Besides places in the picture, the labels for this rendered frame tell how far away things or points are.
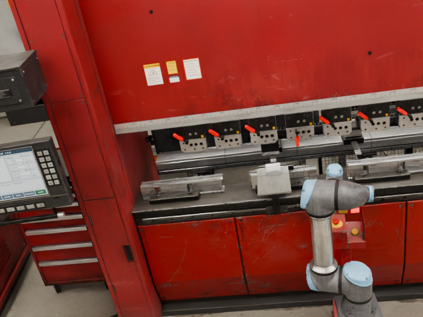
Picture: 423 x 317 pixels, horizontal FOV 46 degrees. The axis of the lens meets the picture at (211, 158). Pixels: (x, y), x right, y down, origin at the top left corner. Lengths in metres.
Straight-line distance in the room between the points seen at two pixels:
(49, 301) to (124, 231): 1.23
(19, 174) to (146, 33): 0.93
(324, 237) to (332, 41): 1.03
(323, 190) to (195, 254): 1.38
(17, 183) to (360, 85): 1.78
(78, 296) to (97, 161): 1.47
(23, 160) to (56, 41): 0.58
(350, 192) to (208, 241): 1.33
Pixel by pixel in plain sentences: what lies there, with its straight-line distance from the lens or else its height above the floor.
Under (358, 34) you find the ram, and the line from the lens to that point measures 2.64.
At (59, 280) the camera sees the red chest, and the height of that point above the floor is 0.16.
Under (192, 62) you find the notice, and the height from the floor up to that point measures 1.70.
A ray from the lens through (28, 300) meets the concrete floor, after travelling 4.12.
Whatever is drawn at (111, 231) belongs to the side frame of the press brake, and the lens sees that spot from 2.99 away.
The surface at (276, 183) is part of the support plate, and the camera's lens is 2.77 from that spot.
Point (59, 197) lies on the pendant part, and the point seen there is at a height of 1.29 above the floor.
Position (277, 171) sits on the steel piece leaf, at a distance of 2.87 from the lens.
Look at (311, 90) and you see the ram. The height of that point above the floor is 1.46.
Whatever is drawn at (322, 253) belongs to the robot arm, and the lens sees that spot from 2.12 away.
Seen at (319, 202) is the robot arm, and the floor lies 1.36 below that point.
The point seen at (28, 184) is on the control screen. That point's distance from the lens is 2.52.
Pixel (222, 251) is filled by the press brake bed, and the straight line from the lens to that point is 3.11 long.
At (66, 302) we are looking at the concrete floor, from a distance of 3.95.
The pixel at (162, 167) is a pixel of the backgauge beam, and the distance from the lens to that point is 3.25.
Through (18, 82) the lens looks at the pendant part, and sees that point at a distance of 2.33.
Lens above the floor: 2.49
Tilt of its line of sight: 29 degrees down
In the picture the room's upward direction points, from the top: 11 degrees counter-clockwise
